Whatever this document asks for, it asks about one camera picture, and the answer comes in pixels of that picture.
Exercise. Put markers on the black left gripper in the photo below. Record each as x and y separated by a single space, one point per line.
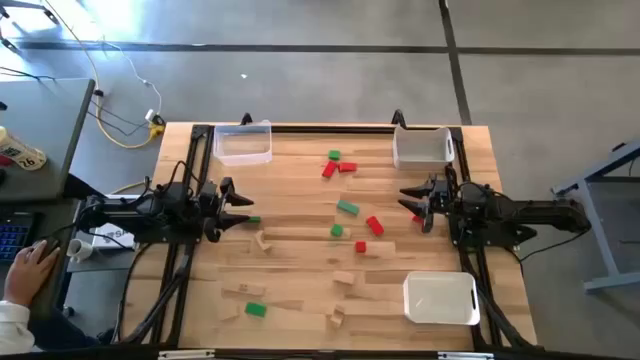
207 205

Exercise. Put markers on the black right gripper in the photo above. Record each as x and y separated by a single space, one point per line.
444 200

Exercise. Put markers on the red rectangular block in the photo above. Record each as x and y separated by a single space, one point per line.
329 169
375 225
347 167

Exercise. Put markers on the red cube block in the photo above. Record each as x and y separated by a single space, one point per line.
360 246

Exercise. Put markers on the long wooden block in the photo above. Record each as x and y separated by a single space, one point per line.
245 289

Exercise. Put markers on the green cube block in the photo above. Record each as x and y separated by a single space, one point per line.
337 230
334 155

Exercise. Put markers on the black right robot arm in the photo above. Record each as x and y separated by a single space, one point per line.
550 214

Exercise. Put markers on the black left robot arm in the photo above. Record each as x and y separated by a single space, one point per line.
150 212

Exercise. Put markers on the person's forearm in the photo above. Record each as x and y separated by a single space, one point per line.
12 327

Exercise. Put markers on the white plastic bin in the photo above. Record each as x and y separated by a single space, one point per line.
440 300
422 150

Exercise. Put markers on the clear plastic bin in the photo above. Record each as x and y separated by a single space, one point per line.
242 145

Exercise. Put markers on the white printed box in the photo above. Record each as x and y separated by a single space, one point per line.
112 237

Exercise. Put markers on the white power adapter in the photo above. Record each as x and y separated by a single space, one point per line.
150 115

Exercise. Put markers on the white mug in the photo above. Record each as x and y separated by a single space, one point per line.
79 250

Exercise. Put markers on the grey desk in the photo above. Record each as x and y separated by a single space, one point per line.
50 220
45 130

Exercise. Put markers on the person's hand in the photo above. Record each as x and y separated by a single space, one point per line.
27 272

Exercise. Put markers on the white labelled bottle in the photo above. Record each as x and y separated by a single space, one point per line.
22 152

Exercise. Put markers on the black backlit keyboard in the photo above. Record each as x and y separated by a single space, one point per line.
12 237

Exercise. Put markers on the small red object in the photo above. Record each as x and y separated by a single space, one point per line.
5 160

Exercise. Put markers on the black stand legs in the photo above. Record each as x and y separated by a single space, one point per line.
25 5

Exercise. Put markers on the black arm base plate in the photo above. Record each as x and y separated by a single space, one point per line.
500 241
170 239

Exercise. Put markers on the black aluminium table frame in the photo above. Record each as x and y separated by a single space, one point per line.
325 129

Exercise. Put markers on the silver metal bracket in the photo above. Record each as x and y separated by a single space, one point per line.
465 356
185 355

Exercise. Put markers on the blue-grey table frame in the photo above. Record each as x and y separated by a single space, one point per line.
595 175

